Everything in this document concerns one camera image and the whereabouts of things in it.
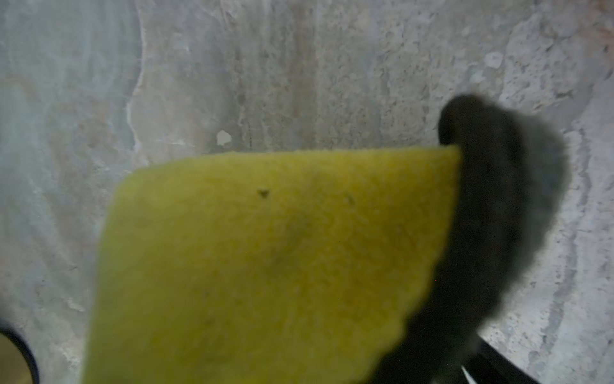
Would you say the yellow grey cleaning cloth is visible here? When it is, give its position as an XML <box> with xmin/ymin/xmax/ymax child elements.
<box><xmin>83</xmin><ymin>94</ymin><xmax>569</xmax><ymax>383</ymax></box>

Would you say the gold thermos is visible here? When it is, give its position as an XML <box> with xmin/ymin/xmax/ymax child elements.
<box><xmin>1</xmin><ymin>328</ymin><xmax>40</xmax><ymax>384</ymax></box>

